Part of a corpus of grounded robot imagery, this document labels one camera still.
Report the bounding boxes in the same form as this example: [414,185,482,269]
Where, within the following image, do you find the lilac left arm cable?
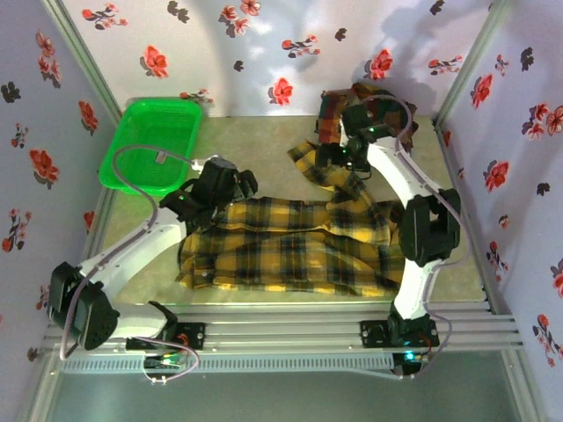
[59,144,199,361]

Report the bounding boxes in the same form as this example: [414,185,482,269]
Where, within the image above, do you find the grey slotted cable duct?
[59,353,395,375]

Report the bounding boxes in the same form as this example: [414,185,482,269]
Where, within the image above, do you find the aluminium side rail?
[433,118,501,314]
[81,188,118,265]

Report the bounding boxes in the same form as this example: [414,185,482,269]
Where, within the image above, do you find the green plastic basket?
[99,98,203,198]

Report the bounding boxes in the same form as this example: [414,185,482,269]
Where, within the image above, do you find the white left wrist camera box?
[191,153,221,171]

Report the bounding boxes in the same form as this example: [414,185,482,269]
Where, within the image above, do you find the lilac base cable loop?
[140,333,201,386]
[393,314,454,380]

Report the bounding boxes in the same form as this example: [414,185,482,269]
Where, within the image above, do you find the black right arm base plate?
[359,319,441,348]

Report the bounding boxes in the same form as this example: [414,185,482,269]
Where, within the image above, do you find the lilac arm cable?
[351,92,475,317]
[59,144,199,361]

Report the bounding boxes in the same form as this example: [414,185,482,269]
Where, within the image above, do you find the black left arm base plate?
[126,323,207,352]

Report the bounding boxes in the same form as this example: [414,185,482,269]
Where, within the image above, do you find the aluminium corner post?
[41,0,125,128]
[433,0,515,127]

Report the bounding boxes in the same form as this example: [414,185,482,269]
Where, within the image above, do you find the lilac right arm cable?
[351,92,475,317]

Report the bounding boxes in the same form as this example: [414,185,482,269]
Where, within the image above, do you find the yellow black plaid shirt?
[175,140,404,298]

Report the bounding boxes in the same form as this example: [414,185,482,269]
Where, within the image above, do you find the folded red orange plaid shirt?
[317,83,419,153]

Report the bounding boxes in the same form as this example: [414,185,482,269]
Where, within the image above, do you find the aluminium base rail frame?
[41,300,525,353]

